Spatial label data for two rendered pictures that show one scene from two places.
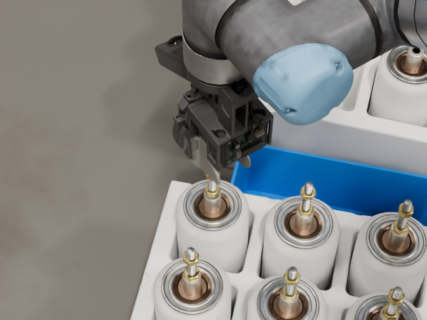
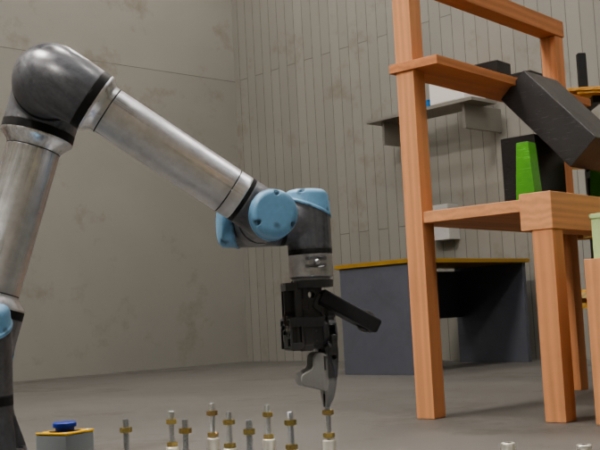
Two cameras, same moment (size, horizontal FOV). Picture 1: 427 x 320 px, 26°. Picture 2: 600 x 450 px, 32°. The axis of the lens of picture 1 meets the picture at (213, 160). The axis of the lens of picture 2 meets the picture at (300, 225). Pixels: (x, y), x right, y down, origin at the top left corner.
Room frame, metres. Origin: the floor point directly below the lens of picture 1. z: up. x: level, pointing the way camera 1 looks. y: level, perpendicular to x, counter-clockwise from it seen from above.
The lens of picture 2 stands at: (1.16, -1.68, 0.49)
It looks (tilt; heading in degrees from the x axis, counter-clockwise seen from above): 5 degrees up; 108
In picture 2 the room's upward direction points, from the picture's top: 3 degrees counter-clockwise
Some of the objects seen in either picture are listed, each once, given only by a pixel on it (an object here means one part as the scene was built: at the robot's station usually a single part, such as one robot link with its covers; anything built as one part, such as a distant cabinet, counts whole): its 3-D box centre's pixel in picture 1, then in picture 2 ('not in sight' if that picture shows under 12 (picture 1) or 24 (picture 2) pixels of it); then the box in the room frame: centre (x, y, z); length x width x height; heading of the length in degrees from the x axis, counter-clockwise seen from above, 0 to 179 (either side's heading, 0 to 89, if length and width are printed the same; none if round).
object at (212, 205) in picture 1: (212, 200); (329, 449); (0.64, 0.00, 0.26); 0.02 x 0.02 x 0.03
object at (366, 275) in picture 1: (385, 275); not in sight; (0.59, -0.23, 0.16); 0.10 x 0.10 x 0.18
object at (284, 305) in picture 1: (288, 300); not in sight; (0.50, -0.09, 0.26); 0.02 x 0.02 x 0.03
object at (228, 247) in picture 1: (212, 242); not in sight; (0.64, 0.00, 0.16); 0.10 x 0.10 x 0.18
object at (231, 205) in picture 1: (212, 206); not in sight; (0.64, 0.00, 0.25); 0.08 x 0.08 x 0.01
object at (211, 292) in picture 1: (192, 286); not in sight; (0.52, 0.03, 0.25); 0.08 x 0.08 x 0.01
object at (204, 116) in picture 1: (223, 101); (309, 316); (0.62, -0.01, 0.49); 0.09 x 0.08 x 0.12; 33
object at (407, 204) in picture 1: (403, 219); (249, 445); (0.59, -0.23, 0.30); 0.01 x 0.01 x 0.08
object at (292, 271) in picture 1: (290, 285); (229, 434); (0.50, -0.09, 0.30); 0.01 x 0.01 x 0.08
